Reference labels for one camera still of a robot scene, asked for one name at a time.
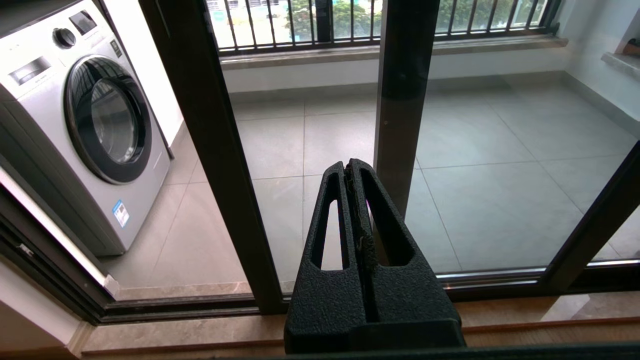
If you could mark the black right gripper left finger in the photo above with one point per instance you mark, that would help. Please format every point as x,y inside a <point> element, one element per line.
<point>325,300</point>

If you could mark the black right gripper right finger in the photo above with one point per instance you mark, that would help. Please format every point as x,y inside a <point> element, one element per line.
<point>415,295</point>

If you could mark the dark-framed sliding glass door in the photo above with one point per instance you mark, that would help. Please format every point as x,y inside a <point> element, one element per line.
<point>210,125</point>

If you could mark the dark-framed fixed glass door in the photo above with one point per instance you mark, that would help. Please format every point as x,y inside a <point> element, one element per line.
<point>405,75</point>

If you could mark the long grey stone sill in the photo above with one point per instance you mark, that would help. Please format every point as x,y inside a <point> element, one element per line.
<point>300,57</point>

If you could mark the long black balcony railing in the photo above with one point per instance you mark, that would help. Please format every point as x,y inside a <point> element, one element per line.
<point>325,20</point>

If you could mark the white front-load washing machine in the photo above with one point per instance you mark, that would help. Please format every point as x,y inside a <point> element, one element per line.
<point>60,165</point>

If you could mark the short grey stone sill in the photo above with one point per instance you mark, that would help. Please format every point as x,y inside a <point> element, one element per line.
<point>622,65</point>

